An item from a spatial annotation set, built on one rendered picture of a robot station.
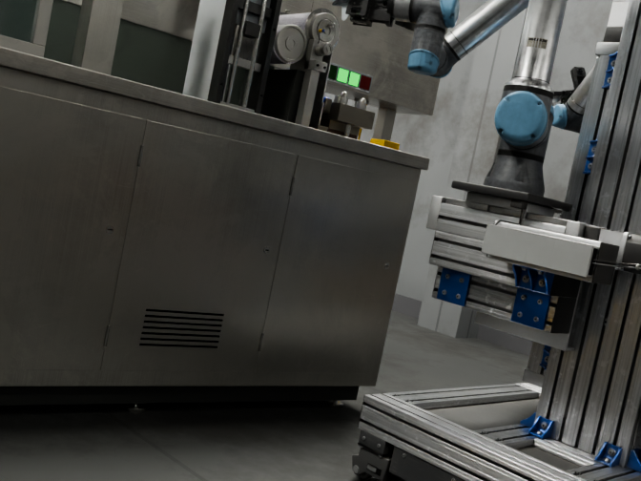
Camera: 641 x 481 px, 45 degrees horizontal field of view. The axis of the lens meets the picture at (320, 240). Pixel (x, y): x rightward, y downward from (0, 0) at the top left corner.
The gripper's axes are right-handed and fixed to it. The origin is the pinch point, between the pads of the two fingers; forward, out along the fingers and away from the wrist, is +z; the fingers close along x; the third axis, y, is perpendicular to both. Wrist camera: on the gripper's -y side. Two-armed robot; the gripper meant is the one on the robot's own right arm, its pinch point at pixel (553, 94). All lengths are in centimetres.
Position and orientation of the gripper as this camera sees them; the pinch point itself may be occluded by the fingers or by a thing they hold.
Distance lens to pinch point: 304.5
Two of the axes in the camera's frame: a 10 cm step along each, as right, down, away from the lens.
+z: -3.2, -1.3, 9.4
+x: 9.5, 0.3, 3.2
